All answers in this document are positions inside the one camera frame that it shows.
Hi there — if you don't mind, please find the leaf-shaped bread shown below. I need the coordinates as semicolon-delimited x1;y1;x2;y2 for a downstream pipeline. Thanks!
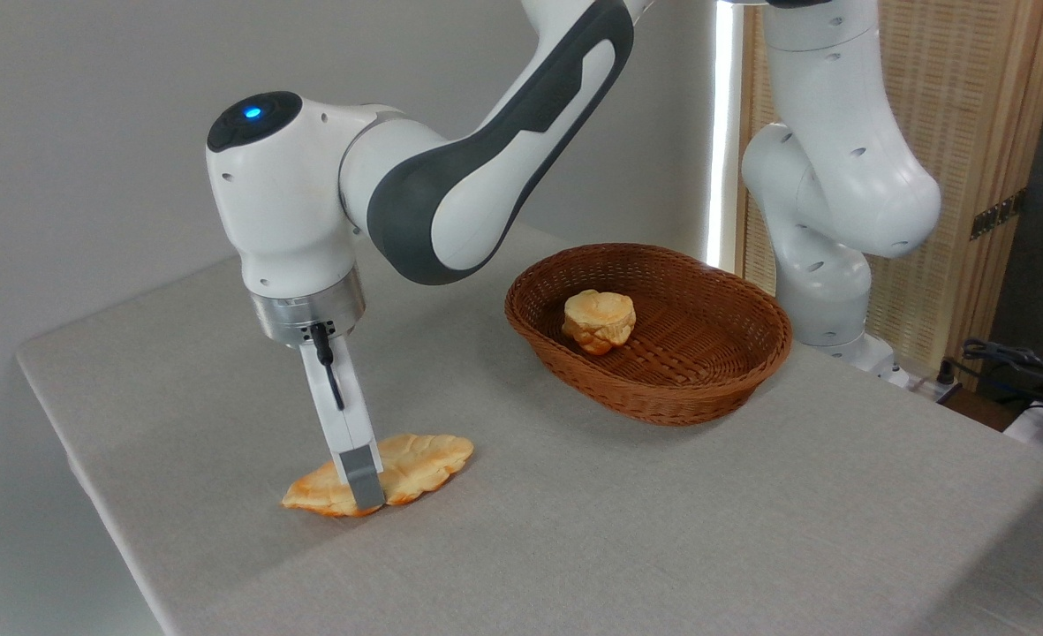
281;432;476;519

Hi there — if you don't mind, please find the grey tablecloth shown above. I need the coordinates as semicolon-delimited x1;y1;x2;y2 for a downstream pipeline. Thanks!
16;221;1043;636

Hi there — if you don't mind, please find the small round bread roll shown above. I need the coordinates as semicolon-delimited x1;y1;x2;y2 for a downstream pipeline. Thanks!
562;289;638;356

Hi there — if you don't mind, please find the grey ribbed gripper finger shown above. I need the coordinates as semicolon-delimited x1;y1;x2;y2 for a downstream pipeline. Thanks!
336;441;388;514

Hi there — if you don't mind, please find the black cable bundle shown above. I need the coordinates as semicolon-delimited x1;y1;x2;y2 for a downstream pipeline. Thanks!
961;337;1043;418

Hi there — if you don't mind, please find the brown oval wicker basket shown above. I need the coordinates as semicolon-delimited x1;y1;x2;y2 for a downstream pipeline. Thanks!
504;243;794;427

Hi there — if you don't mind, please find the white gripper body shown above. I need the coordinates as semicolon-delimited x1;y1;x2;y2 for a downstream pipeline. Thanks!
299;333;382;460

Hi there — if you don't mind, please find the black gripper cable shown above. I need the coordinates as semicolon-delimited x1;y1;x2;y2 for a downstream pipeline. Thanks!
309;322;346;413

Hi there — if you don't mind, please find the wooden folding screen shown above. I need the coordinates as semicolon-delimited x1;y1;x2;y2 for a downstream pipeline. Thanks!
737;0;1043;390

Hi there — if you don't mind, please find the black metal screen hinge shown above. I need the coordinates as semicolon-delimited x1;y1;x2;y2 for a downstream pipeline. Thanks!
970;189;1028;241

